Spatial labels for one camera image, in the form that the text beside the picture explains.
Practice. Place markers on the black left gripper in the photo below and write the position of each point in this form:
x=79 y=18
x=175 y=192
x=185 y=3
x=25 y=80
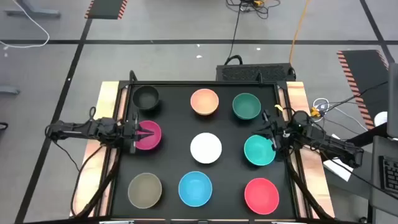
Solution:
x=135 y=143

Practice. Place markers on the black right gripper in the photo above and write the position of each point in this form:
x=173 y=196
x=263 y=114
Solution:
x=280 y=133

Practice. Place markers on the magenta bowl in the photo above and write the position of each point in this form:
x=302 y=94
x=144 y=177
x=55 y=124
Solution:
x=152 y=143

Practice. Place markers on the teal bowl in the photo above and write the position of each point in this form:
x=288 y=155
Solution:
x=258 y=152

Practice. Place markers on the dark green bowl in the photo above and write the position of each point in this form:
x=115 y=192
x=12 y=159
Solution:
x=246 y=106

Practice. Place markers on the black bowl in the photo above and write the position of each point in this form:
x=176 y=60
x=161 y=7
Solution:
x=145 y=97

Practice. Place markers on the olive grey bowl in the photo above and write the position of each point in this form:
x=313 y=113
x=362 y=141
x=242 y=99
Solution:
x=145 y=190

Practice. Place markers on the white bowl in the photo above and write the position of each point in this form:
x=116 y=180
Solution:
x=206 y=148

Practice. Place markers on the red bowl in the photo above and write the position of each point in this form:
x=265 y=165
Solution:
x=261 y=196

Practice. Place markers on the peach orange bowl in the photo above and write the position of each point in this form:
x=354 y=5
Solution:
x=204 y=101

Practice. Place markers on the light blue bowl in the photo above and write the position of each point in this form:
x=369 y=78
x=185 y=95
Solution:
x=195 y=188

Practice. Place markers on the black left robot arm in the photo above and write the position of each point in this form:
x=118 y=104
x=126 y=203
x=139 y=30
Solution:
x=77 y=130

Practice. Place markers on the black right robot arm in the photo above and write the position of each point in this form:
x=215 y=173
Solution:
x=335 y=147

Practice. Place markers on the wooden table side board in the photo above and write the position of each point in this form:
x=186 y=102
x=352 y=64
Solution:
x=295 y=90
x=107 y=93

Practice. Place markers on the yellow power plug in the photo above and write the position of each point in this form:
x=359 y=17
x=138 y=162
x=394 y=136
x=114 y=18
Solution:
x=315 y=112

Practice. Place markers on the black perforated computer case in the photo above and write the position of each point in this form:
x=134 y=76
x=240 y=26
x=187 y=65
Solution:
x=252 y=73

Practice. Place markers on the white cup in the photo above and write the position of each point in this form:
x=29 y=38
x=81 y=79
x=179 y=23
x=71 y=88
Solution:
x=381 y=119

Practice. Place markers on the black hazard-striped floor mat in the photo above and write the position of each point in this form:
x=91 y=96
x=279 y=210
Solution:
x=367 y=71
x=105 y=8

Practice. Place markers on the grey monitor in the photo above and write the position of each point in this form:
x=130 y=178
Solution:
x=393 y=99

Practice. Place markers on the black keyboard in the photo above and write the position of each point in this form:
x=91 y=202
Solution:
x=390 y=174

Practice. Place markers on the grey desk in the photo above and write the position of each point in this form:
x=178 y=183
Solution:
x=377 y=202

